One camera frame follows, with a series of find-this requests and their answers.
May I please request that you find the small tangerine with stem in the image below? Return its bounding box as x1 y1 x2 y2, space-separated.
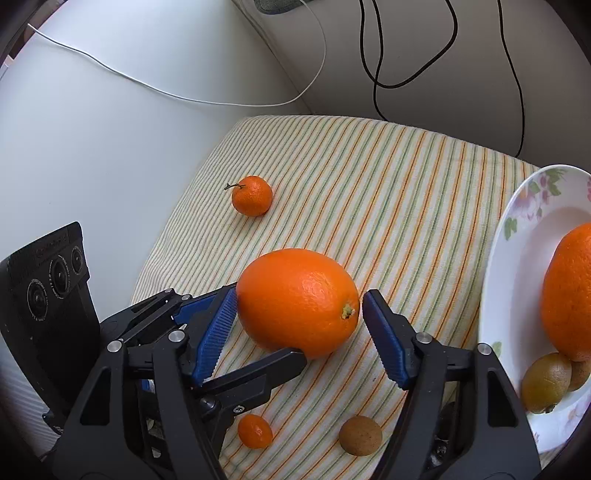
224 176 273 217

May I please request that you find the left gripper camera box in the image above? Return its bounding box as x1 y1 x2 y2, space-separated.
1 222 102 427

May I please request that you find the grey windowsill mat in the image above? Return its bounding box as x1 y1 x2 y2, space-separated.
253 0 303 15

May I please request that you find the black cable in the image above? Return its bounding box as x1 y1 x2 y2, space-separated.
496 0 527 159
358 0 460 122

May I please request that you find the small oval mandarin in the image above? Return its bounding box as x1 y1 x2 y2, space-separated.
238 414 273 450

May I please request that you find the floral white plate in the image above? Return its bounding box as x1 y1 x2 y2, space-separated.
478 164 591 455

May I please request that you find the brown kiwi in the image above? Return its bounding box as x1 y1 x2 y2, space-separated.
339 416 383 456

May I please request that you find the large smooth orange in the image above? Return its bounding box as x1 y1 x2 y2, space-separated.
235 248 361 360

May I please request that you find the large textured orange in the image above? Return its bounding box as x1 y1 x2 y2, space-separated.
540 223 590 362

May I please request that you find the striped tablecloth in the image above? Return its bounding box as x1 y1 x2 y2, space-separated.
134 116 534 479

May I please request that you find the white cable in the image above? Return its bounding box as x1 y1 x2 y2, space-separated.
27 0 328 109

